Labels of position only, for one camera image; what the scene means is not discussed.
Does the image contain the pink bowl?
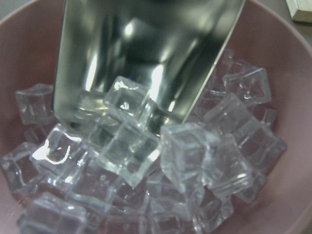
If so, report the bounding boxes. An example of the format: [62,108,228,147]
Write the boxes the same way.
[0,0,312,234]

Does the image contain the metal ice scoop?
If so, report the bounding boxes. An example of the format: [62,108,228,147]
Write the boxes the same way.
[52,0,245,134]

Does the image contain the clear ice cubes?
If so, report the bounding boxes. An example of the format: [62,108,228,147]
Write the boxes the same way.
[0,49,286,234]

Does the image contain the beige tray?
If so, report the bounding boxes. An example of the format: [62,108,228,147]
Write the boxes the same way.
[286,0,312,23]

